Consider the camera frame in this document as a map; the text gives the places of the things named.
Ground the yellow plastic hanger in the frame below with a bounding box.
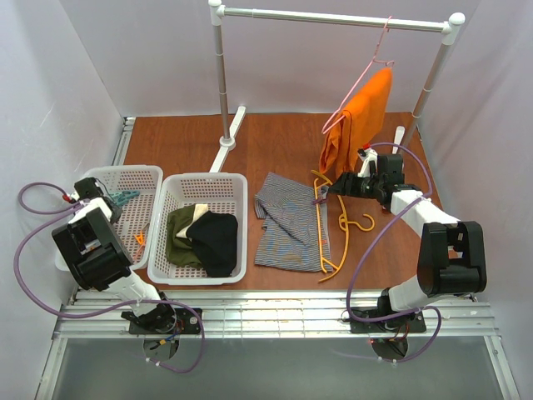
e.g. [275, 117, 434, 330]
[311, 170, 376, 284]

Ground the grey striped underwear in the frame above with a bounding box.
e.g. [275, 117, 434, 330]
[254, 172, 327, 273]

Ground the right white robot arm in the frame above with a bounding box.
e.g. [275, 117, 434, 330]
[329, 154, 487, 323]

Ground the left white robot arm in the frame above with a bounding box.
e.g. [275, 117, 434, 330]
[52, 177, 177, 333]

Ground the teal clothespin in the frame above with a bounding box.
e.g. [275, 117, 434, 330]
[110, 190, 140, 207]

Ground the white clothespin basket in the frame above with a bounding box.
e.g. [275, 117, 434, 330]
[55, 165, 162, 272]

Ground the orange clothespin middle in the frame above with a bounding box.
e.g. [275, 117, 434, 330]
[135, 232, 146, 246]

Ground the orange towel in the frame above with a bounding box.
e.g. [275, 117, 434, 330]
[318, 67, 393, 178]

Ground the olive green garment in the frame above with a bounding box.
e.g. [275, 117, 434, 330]
[165, 205, 202, 269]

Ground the cream garment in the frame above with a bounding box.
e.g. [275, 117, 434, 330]
[175, 204, 209, 239]

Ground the white laundry basket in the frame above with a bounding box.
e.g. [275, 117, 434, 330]
[147, 172, 247, 286]

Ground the black garment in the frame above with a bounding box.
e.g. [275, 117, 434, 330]
[187, 211, 238, 278]

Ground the silver clothes rack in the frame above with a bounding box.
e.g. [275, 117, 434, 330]
[208, 1, 466, 173]

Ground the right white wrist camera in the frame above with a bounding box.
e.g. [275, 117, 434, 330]
[357, 143, 378, 178]

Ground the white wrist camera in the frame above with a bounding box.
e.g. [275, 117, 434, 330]
[62, 191, 91, 204]
[357, 143, 378, 178]

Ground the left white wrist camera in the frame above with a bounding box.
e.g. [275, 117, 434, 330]
[62, 191, 91, 204]

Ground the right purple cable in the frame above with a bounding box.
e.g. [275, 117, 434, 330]
[345, 142, 441, 363]

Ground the purple cable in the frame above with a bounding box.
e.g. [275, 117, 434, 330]
[345, 142, 441, 363]
[12, 182, 206, 374]

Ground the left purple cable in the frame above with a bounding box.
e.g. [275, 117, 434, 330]
[12, 182, 206, 374]

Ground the pink wire hanger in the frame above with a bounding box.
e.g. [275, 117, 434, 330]
[321, 16, 395, 135]

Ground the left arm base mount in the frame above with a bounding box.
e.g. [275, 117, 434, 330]
[121, 305, 202, 336]

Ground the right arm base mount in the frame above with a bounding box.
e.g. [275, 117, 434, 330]
[341, 307, 426, 334]

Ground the aluminium rail frame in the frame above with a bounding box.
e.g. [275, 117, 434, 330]
[37, 113, 521, 399]

